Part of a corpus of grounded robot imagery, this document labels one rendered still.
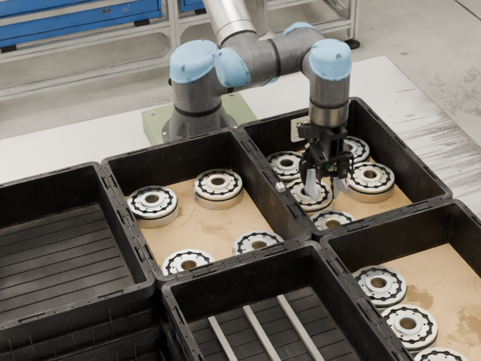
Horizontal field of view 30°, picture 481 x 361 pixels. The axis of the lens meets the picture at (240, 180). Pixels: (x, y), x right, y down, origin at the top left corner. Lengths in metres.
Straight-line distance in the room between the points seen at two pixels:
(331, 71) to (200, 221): 0.43
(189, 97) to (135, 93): 1.76
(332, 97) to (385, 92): 0.83
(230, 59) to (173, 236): 0.38
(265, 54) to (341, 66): 0.15
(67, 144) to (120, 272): 0.67
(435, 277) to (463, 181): 0.50
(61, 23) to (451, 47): 1.73
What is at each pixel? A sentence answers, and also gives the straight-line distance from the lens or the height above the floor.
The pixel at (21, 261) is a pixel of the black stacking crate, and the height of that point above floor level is 0.83.
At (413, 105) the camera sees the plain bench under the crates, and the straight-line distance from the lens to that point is 2.44.
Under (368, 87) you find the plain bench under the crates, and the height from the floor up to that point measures 0.70.
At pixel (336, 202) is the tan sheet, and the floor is 0.83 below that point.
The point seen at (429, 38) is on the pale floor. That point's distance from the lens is 4.26.
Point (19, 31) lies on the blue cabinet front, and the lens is 3.63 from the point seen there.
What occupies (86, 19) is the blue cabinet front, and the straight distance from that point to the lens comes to 3.66.
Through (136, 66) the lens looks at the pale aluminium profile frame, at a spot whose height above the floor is 0.13.
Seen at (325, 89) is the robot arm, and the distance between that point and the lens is 1.66.
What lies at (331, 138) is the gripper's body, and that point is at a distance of 1.70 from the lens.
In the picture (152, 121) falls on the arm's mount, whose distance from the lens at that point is 2.27.
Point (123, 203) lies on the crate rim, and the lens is 1.74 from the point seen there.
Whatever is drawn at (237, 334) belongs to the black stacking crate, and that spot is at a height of 0.83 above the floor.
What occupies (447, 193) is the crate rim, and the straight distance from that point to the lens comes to 1.77.
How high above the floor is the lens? 2.00
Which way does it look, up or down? 37 degrees down
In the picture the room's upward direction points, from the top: 2 degrees counter-clockwise
